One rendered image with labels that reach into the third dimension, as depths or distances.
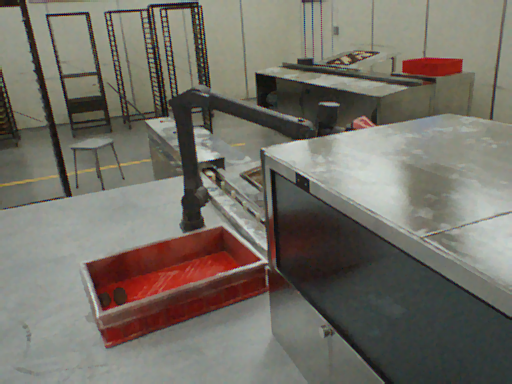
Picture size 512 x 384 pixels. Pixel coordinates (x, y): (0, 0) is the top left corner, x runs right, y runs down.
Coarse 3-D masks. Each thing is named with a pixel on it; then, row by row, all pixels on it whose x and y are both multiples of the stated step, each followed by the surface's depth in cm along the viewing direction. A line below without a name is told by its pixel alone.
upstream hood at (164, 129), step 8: (152, 120) 334; (160, 120) 332; (168, 120) 330; (152, 128) 311; (160, 128) 307; (168, 128) 305; (160, 136) 288; (168, 136) 283; (176, 136) 282; (168, 144) 269; (176, 144) 264; (200, 144) 260; (176, 152) 252; (200, 152) 244; (208, 152) 243; (216, 152) 242; (200, 160) 230; (208, 160) 230; (216, 160) 232; (224, 160) 233; (200, 168) 230; (216, 168) 233; (224, 168) 235
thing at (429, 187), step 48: (288, 144) 100; (336, 144) 97; (384, 144) 95; (432, 144) 92; (480, 144) 90; (336, 192) 73; (384, 192) 70; (432, 192) 69; (480, 192) 68; (384, 240) 62; (432, 240) 55; (480, 240) 54; (288, 288) 99; (480, 288) 48; (288, 336) 106; (336, 336) 82
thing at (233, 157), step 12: (204, 132) 333; (156, 144) 310; (216, 144) 298; (228, 144) 296; (156, 156) 319; (168, 156) 280; (228, 156) 270; (240, 156) 269; (156, 168) 331; (168, 168) 285; (156, 180) 343
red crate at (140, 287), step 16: (208, 256) 156; (224, 256) 155; (160, 272) 148; (176, 272) 147; (192, 272) 147; (208, 272) 146; (224, 272) 145; (112, 288) 141; (128, 288) 141; (144, 288) 140; (160, 288) 139; (240, 288) 129; (256, 288) 132; (112, 304) 133; (176, 304) 121; (192, 304) 124; (208, 304) 126; (224, 304) 128; (144, 320) 118; (160, 320) 121; (176, 320) 122; (112, 336) 116; (128, 336) 117
